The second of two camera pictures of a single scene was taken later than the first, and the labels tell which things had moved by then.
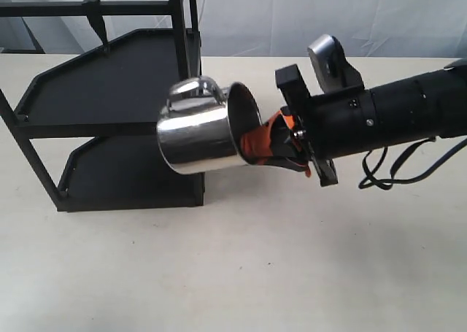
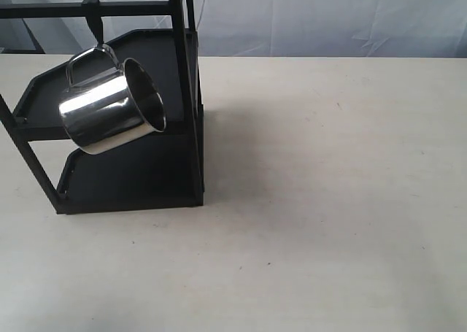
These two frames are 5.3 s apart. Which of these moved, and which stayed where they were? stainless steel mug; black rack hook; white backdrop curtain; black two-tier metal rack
Moved: stainless steel mug
Stayed: black two-tier metal rack; black rack hook; white backdrop curtain
